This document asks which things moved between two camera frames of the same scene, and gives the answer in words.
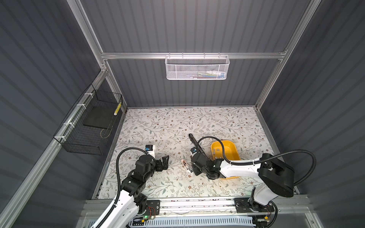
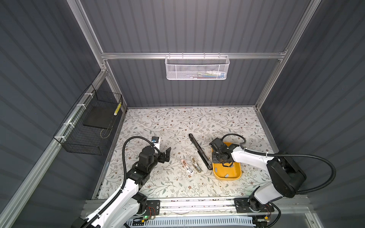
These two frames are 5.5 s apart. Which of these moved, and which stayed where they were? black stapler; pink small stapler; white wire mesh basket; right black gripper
Moved: right black gripper
Stayed: black stapler; white wire mesh basket; pink small stapler
